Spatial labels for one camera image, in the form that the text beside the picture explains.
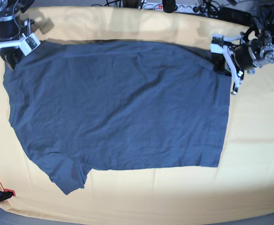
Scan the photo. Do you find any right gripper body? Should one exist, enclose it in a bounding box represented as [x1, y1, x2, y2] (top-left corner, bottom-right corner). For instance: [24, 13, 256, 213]
[0, 35, 24, 70]

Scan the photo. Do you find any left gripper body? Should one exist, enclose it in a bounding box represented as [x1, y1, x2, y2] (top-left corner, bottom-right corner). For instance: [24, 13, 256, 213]
[218, 35, 245, 95]

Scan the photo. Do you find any blue-grey T-shirt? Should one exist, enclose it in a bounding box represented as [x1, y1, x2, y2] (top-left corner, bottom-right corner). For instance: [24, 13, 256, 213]
[3, 41, 231, 194]

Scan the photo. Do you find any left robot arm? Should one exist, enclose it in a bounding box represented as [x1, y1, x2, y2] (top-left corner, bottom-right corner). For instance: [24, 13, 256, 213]
[210, 15, 274, 95]

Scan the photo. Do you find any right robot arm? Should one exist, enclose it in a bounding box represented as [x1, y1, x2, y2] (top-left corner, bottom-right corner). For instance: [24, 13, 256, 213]
[0, 0, 34, 70]

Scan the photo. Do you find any black power adapter box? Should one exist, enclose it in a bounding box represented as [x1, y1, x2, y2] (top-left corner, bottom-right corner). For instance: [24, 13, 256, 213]
[218, 7, 251, 26]

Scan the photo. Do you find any white power strip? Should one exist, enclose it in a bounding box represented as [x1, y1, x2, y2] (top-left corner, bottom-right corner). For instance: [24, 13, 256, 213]
[138, 1, 207, 16]

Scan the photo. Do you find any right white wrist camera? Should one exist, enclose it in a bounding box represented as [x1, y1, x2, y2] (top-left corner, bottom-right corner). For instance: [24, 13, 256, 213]
[19, 33, 41, 56]

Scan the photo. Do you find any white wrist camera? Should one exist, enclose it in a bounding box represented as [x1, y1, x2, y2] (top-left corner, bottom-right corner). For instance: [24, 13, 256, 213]
[210, 34, 224, 54]
[19, 33, 41, 56]

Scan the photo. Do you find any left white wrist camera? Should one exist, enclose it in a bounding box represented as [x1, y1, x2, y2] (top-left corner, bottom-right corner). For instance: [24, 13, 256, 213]
[210, 34, 224, 54]

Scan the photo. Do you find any black round camera pole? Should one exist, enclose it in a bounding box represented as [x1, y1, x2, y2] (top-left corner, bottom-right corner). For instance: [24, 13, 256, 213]
[162, 0, 177, 13]

